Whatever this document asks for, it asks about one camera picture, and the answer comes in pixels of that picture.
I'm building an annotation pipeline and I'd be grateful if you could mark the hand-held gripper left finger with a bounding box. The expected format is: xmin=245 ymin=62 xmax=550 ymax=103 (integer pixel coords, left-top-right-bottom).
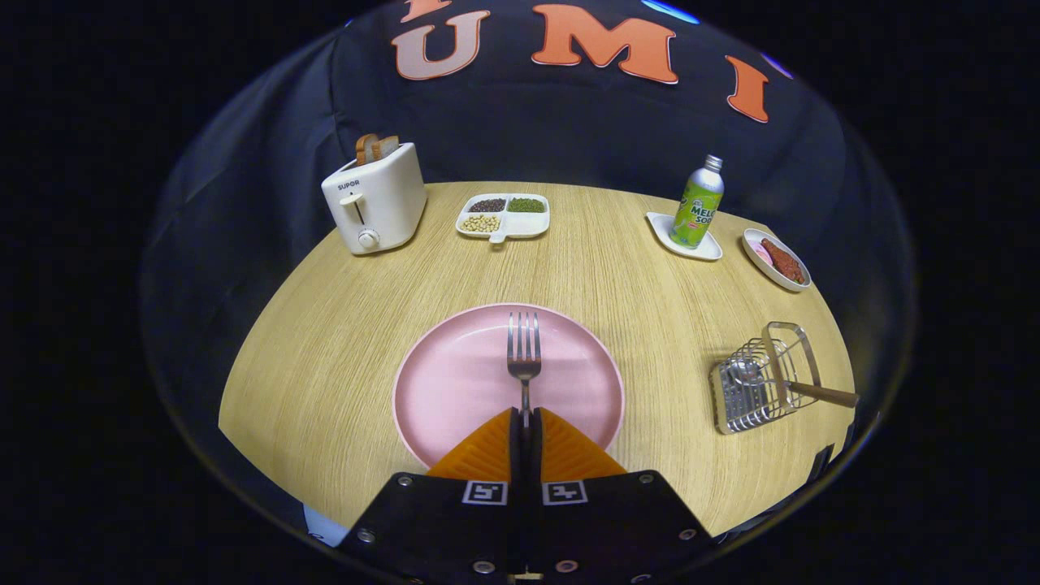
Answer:
xmin=337 ymin=406 xmax=525 ymax=582

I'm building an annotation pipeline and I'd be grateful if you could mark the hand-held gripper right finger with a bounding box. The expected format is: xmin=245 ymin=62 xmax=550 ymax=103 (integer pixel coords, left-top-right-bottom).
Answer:
xmin=526 ymin=406 xmax=716 ymax=582

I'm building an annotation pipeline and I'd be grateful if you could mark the wooden handled metal fork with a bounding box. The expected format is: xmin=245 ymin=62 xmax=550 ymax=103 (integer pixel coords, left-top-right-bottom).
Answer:
xmin=507 ymin=312 xmax=543 ymax=431

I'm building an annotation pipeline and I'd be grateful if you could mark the wooden handled metal spoon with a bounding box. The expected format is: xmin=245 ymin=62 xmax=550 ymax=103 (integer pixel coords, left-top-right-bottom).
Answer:
xmin=730 ymin=360 xmax=860 ymax=409

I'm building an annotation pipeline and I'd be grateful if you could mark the pink plate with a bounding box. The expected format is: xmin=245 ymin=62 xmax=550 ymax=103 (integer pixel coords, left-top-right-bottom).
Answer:
xmin=393 ymin=303 xmax=626 ymax=470

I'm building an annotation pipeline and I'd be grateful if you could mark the white divided dish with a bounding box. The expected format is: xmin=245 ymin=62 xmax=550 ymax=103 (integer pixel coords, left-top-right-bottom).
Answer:
xmin=455 ymin=193 xmax=551 ymax=244

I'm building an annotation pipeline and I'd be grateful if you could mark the white square coaster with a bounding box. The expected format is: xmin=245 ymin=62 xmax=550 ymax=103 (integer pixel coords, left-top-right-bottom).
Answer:
xmin=646 ymin=212 xmax=723 ymax=262

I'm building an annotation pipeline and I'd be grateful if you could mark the white toaster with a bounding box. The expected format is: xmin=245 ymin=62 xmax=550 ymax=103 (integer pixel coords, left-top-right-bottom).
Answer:
xmin=321 ymin=142 xmax=428 ymax=256

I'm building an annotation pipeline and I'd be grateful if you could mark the green soda bottle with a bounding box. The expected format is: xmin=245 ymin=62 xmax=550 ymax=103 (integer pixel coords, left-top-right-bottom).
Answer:
xmin=669 ymin=154 xmax=725 ymax=249

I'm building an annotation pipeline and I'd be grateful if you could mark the white oval plate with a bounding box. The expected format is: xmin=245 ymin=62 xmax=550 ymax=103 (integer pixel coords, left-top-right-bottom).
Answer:
xmin=743 ymin=228 xmax=812 ymax=293

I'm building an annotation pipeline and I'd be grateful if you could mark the brown meat piece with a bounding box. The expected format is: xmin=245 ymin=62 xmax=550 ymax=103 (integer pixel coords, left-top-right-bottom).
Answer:
xmin=760 ymin=238 xmax=805 ymax=284

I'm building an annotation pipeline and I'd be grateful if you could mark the metal wire basket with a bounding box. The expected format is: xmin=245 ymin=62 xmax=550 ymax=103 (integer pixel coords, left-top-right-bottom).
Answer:
xmin=710 ymin=322 xmax=823 ymax=436

